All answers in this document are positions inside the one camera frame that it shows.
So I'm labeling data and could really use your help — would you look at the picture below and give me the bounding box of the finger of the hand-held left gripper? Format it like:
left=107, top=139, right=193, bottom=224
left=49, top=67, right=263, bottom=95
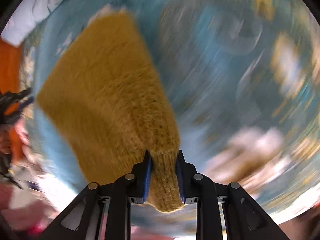
left=14, top=87, right=35, bottom=111

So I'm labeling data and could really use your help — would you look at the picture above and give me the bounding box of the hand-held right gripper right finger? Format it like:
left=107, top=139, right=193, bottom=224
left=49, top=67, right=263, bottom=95
left=176, top=149, right=290, bottom=240

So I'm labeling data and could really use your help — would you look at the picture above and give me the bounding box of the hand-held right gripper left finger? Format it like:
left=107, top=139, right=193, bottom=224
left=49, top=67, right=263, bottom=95
left=37, top=150, right=153, bottom=240

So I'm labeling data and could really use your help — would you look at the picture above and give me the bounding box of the mustard yellow knit sweater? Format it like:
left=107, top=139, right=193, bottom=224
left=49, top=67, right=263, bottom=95
left=36, top=10, right=185, bottom=213

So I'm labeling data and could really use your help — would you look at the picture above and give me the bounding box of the orange bed headboard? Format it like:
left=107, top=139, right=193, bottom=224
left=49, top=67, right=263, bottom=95
left=0, top=39, right=27, bottom=161

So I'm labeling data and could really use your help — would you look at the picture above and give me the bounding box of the light blue daisy quilt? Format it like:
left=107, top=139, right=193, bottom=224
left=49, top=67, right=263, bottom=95
left=1, top=0, right=97, bottom=47

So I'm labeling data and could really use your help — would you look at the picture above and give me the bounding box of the pink cloth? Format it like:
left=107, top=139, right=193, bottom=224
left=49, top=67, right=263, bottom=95
left=0, top=184, right=54, bottom=233

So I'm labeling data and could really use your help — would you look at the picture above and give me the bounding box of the teal floral blanket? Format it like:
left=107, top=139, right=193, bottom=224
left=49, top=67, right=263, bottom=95
left=19, top=0, right=320, bottom=238

